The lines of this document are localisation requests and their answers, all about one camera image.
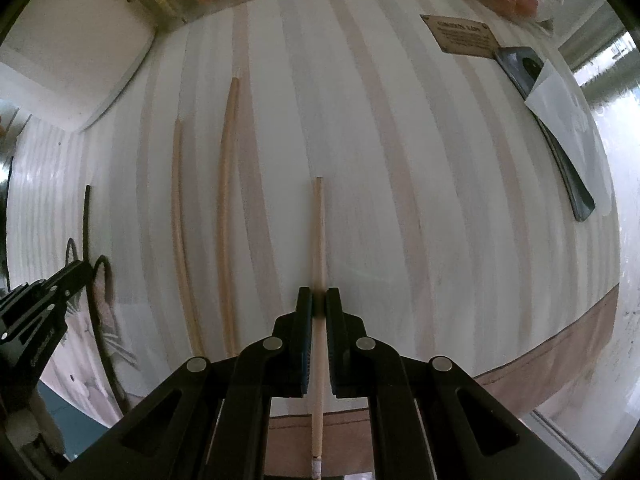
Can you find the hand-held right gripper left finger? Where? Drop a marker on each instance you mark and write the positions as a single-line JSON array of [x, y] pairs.
[[305, 345]]

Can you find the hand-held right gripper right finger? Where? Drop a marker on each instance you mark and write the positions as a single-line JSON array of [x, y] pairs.
[[334, 345]]

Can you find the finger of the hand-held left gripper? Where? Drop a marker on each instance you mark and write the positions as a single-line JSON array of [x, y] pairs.
[[60, 285]]

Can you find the light wooden chopstick white tip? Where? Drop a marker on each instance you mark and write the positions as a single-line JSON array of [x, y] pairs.
[[318, 235]]

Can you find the row of chopsticks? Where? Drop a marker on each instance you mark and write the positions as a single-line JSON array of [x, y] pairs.
[[223, 210]]

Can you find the cream round utensil holder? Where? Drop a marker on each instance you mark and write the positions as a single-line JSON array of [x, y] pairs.
[[70, 45]]

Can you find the blue kitchen cabinet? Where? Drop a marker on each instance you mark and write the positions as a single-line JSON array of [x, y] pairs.
[[75, 425]]

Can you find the cat print striped mat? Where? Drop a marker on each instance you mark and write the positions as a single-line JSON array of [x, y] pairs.
[[400, 210]]

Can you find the kitchen cleaver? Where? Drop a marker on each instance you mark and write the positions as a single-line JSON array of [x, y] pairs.
[[570, 180]]

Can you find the brown paper card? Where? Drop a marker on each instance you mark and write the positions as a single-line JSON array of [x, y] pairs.
[[462, 35]]

